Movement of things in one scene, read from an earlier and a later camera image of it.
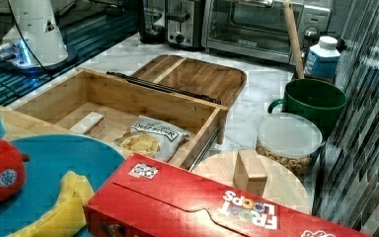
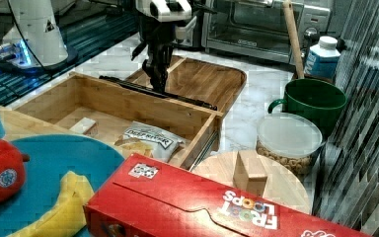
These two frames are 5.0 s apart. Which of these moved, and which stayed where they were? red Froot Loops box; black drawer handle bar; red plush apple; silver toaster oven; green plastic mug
Moved: black drawer handle bar
Stayed: red plush apple; green plastic mug; red Froot Loops box; silver toaster oven
